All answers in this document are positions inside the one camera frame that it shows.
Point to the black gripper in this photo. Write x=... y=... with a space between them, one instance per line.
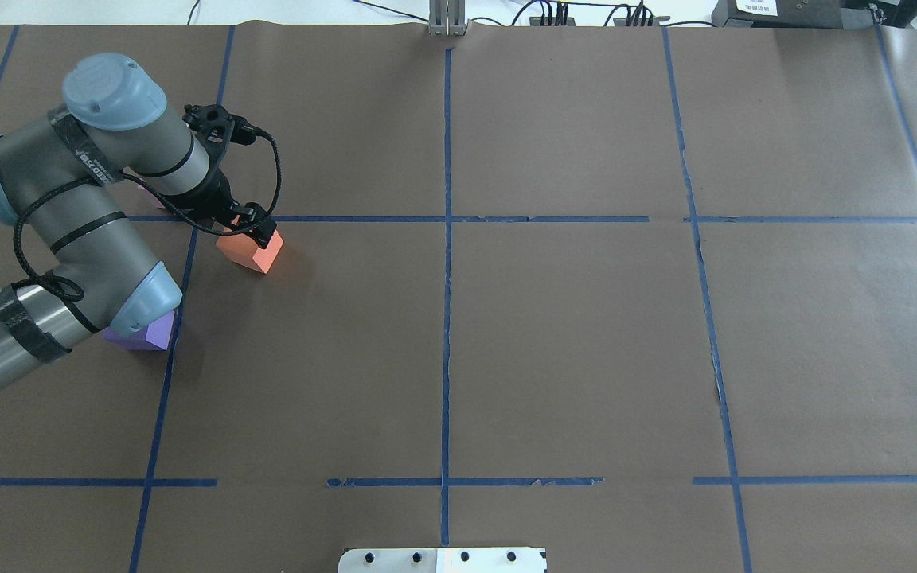
x=212 y=197

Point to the orange foam cube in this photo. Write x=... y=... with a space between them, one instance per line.
x=246 y=252

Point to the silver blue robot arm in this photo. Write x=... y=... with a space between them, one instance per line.
x=85 y=266

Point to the light pink foam cube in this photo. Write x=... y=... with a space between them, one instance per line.
x=153 y=200

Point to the dark purple foam cube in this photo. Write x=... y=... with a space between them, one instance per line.
x=153 y=338

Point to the black power strip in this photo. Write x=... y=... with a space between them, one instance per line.
x=561 y=15

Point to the black control box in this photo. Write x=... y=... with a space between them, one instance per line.
x=813 y=14

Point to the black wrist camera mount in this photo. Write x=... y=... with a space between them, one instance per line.
x=217 y=129

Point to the aluminium frame post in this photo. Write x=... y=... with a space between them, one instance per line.
x=447 y=18

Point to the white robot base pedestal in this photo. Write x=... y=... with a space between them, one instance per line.
x=473 y=559

